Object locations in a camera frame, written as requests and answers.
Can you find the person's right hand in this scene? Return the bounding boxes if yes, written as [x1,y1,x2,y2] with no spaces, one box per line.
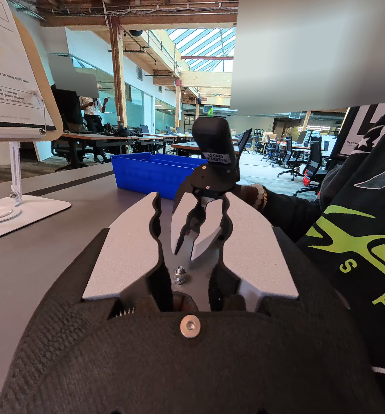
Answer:
[239,184,261,209]

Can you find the person's left hand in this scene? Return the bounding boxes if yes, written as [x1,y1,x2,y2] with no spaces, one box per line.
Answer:
[173,290,201,312]

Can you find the black mesh office chair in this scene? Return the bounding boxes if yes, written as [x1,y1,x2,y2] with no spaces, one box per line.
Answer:
[52,129,93,172]

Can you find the blue plastic bin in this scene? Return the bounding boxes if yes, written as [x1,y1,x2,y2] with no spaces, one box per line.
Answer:
[110,153,201,200]

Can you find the white bead bracelet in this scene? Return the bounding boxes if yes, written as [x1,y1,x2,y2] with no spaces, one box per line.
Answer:
[251,183,268,211]

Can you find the black framed marker sign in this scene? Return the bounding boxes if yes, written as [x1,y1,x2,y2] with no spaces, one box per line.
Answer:
[336,103,385,157]

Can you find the person's right forearm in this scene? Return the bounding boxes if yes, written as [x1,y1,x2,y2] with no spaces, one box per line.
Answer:
[262,189,324,243]

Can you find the row of black office chairs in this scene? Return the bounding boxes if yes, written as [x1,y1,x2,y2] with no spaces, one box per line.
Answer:
[244,128,338,196]

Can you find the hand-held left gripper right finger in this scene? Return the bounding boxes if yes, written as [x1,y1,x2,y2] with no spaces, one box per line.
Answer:
[218,192,300,312]

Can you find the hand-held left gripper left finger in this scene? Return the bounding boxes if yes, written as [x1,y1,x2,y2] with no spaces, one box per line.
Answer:
[82,192,164,311]

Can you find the wood-edged instruction board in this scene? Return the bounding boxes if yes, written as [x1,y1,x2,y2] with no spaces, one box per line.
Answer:
[0,0,63,142]

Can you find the black hoodie with green print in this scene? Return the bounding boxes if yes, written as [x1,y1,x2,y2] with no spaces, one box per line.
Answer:
[296,103,385,414]

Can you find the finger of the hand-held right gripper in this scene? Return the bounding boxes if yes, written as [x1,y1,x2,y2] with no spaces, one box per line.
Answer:
[170,193,200,256]
[190,197,224,262]

